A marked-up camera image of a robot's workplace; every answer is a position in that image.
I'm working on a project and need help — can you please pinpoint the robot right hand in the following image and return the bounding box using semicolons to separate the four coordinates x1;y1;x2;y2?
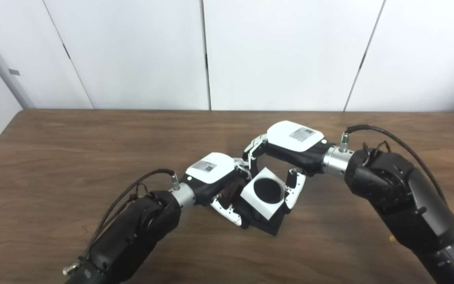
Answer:
243;120;332;210

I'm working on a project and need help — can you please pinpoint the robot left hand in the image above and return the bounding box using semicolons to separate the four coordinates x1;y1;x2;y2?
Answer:
186;152;253;227

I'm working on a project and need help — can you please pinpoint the black peg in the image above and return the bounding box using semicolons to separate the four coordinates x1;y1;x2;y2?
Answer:
227;177;290;236

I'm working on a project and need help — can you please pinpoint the white square piece with hole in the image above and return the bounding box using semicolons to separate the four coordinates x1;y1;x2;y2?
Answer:
240;167;290;220

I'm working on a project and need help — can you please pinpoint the left wrist thin wire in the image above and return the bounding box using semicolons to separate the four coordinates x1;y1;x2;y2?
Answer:
130;183;149;198

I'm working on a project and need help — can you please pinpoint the wrist thin wire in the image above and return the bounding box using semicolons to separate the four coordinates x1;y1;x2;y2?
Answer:
130;183;149;198
362;140;391;157

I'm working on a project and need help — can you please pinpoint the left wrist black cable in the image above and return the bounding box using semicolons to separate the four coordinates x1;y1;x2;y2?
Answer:
62;169;181;276

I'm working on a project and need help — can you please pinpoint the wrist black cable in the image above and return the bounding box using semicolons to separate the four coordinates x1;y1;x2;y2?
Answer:
344;125;454;248
62;169;181;276

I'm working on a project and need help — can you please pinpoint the right wrist thin wire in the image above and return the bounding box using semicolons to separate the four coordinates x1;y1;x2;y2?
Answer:
362;140;391;157

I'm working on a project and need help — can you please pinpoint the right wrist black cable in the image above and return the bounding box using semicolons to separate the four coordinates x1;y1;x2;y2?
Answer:
344;125;454;248

